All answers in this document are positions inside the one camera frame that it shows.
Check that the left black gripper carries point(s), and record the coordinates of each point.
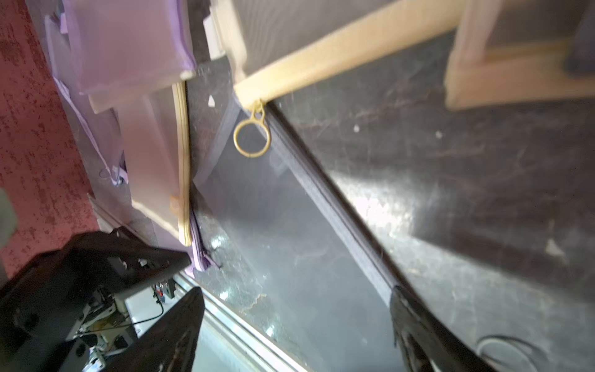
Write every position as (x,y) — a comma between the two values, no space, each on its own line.
(44,305)

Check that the dark grey mesh pouch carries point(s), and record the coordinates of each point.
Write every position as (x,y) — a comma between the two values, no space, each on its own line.
(314,299)

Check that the purple mesh pouch on yellow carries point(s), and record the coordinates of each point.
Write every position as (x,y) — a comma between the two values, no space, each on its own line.
(508,52)

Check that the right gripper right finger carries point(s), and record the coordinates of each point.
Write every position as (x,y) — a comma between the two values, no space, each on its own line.
(425,343)

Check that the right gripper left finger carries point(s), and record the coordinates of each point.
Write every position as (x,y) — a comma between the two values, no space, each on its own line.
(170,344)

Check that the yellow trim mesh pouch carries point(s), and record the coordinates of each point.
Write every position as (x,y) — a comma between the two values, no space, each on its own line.
(277,47)

